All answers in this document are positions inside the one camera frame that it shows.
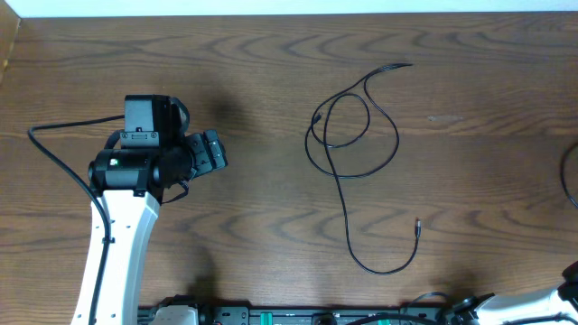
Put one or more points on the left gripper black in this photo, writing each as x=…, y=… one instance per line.
x=205, y=160

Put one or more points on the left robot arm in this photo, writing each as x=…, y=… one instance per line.
x=128, y=177

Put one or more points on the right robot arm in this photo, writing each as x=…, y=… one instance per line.
x=557, y=305

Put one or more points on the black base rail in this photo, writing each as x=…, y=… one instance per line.
x=184, y=310

